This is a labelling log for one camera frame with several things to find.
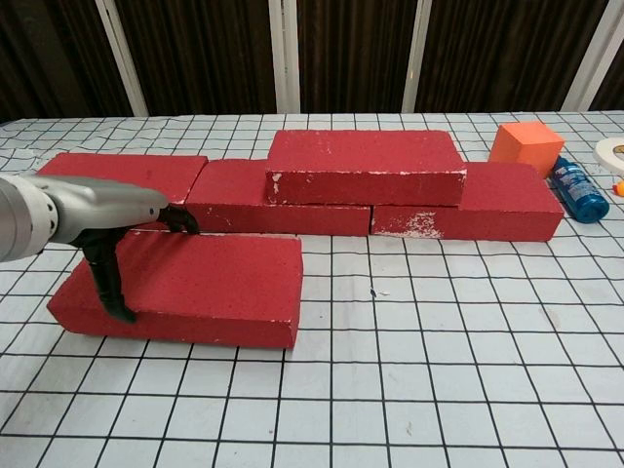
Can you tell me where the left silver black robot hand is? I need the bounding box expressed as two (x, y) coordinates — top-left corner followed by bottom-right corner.
(46, 175), (200, 324)

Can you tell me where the red brick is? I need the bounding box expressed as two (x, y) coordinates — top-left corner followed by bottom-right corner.
(47, 228), (304, 350)
(265, 129), (468, 209)
(36, 151), (210, 233)
(370, 161), (566, 243)
(184, 158), (372, 238)

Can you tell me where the dark brown curtain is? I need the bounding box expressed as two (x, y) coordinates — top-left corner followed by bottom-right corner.
(0, 0), (624, 123)

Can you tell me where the white black grid tablecloth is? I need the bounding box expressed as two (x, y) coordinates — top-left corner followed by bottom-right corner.
(0, 111), (624, 468)

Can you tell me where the orange foam cube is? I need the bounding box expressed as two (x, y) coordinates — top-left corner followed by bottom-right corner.
(488, 121), (566, 179)

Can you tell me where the blue plastic bottle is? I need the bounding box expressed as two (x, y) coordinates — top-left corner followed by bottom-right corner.
(549, 156), (610, 225)

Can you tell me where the white tape roll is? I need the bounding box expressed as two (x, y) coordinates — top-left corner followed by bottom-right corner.
(593, 136), (624, 175)

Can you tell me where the white table leg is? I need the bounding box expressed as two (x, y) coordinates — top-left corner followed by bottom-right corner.
(267, 0), (301, 114)

